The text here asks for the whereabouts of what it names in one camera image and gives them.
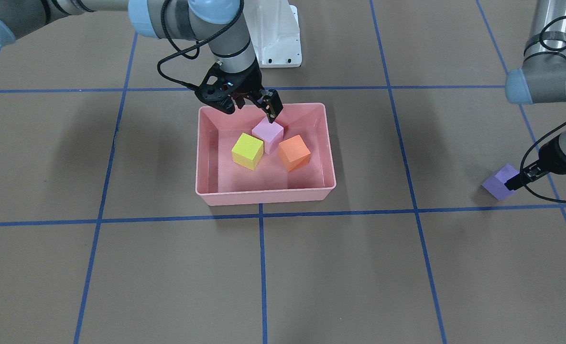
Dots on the orange foam block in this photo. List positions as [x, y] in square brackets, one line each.
[294, 153]

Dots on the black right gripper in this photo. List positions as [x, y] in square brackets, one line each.
[250, 82]

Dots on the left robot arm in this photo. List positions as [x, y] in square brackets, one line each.
[542, 80]

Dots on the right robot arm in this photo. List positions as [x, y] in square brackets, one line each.
[187, 25]

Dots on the pink plastic bin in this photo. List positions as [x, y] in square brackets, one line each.
[220, 181]

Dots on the pink foam block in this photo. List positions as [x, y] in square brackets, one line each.
[270, 133]

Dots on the yellow foam block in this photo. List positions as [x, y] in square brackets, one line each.
[248, 151]

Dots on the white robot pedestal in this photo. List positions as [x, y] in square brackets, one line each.
[275, 33]

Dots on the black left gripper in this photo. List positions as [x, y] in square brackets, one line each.
[556, 158]

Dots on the purple foam block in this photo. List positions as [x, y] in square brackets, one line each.
[495, 183]

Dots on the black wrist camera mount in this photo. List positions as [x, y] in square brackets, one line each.
[216, 90]

